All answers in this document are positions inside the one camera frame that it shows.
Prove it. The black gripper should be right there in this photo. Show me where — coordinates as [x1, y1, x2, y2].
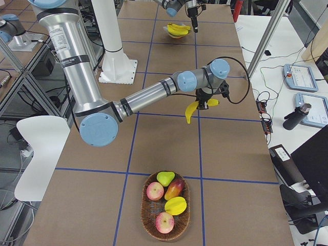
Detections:
[195, 89, 213, 110]
[186, 0, 206, 33]

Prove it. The yellow banana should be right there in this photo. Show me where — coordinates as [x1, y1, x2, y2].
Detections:
[168, 28, 189, 37]
[168, 23, 191, 31]
[184, 99, 220, 124]
[167, 23, 191, 35]

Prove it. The grey square plate orange rim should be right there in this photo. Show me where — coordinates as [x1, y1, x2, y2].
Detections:
[163, 23, 191, 39]

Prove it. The red cylinder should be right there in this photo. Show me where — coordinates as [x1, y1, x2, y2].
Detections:
[233, 0, 243, 23]

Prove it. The orange circuit board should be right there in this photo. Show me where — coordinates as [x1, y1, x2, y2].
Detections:
[261, 118, 273, 135]
[256, 100, 267, 114]

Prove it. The black small puck device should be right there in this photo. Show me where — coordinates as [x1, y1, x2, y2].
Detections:
[264, 50, 271, 56]

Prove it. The green pear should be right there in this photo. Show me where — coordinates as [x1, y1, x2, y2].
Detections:
[156, 171, 175, 187]

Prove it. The red mango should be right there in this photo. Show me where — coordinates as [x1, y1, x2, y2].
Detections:
[164, 178, 185, 200]

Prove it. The dark water bottle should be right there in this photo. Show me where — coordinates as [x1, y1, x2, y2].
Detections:
[282, 103, 312, 130]

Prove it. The far teach pendant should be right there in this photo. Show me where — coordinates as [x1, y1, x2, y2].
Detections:
[283, 64, 318, 92]

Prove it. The teach pendant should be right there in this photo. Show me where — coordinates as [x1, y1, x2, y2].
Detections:
[295, 92, 327, 128]
[283, 64, 318, 92]

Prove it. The pink apple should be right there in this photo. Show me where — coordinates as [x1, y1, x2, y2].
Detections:
[155, 212, 174, 234]
[146, 182, 164, 201]

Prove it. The yellow star fruit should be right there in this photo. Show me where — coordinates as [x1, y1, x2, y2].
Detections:
[165, 196, 187, 215]

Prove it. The near teach pendant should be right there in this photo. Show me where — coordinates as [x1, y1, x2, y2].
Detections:
[295, 92, 327, 128]

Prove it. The black monitor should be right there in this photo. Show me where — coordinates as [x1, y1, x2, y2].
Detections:
[291, 126, 327, 201]

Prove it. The white chair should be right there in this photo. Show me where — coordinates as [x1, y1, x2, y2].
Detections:
[14, 115, 70, 202]

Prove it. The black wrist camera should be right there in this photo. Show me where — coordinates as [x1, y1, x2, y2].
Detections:
[219, 80, 230, 98]

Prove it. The aluminium frame post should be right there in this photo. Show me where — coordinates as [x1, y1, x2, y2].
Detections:
[248, 0, 290, 78]

